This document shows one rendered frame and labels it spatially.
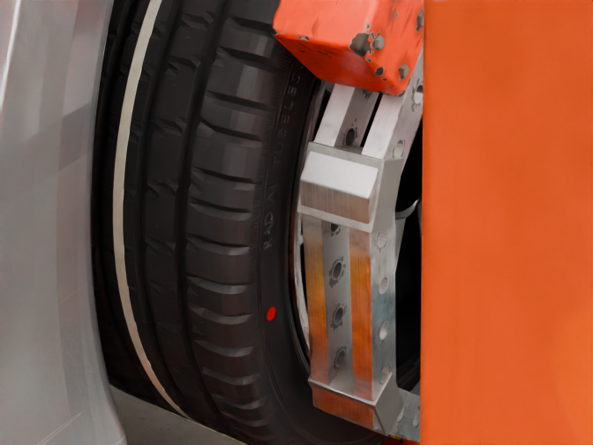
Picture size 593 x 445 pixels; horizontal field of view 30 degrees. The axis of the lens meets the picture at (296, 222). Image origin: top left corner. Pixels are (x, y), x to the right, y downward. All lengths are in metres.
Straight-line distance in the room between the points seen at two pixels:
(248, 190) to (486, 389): 0.46
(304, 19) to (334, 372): 0.31
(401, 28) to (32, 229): 0.29
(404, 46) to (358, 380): 0.28
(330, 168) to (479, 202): 0.48
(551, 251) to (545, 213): 0.01
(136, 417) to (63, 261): 1.32
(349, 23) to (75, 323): 0.29
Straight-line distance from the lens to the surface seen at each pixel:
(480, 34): 0.32
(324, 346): 0.91
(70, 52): 0.75
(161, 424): 2.07
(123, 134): 0.87
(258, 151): 0.82
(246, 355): 0.89
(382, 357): 0.90
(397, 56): 0.79
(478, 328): 0.38
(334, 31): 0.75
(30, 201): 0.75
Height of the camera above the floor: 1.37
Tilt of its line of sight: 32 degrees down
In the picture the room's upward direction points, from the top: 4 degrees counter-clockwise
